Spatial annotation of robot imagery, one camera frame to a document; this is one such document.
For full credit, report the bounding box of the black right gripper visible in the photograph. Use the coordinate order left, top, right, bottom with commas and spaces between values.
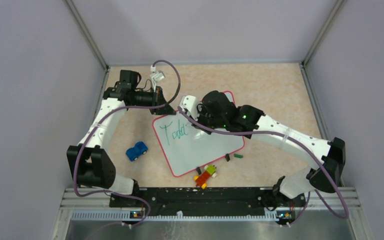
188, 103, 227, 135

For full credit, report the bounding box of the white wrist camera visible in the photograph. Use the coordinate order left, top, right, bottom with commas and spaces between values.
149, 65, 166, 88
179, 95, 200, 121

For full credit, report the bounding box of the black whiteboard foot clip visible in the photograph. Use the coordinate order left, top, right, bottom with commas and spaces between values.
195, 167, 202, 176
224, 154, 231, 162

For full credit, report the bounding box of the green marker cap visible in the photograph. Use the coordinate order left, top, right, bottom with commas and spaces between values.
233, 153, 244, 159

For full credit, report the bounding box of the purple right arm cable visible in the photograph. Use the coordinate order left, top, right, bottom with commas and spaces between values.
177, 105, 350, 228

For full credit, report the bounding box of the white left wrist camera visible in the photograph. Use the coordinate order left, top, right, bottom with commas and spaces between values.
149, 65, 166, 88

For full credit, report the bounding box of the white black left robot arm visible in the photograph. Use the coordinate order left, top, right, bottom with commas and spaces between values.
66, 66, 176, 207

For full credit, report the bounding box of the pink-framed whiteboard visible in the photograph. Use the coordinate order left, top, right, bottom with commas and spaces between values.
151, 90, 246, 179

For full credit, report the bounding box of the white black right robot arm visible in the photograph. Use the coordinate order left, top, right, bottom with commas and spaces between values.
188, 90, 346, 206

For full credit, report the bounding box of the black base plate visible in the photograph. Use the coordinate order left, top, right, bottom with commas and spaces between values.
109, 187, 306, 217

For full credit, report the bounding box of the red yellow toy brick car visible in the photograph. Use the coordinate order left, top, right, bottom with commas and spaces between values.
193, 165, 217, 189

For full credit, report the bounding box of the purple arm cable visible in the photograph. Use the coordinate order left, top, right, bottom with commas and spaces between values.
73, 58, 182, 229
177, 105, 350, 228

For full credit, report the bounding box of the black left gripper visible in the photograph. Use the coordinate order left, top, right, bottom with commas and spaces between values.
131, 85, 176, 116

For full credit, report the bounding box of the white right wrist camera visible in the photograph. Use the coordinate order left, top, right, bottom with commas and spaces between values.
179, 95, 200, 121

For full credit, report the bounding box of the aluminium frame rail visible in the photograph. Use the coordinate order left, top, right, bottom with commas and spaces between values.
52, 187, 373, 240

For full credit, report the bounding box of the blue toy car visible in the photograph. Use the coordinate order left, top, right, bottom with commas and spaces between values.
125, 141, 149, 162

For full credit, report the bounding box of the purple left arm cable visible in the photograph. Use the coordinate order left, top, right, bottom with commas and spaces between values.
73, 58, 182, 229

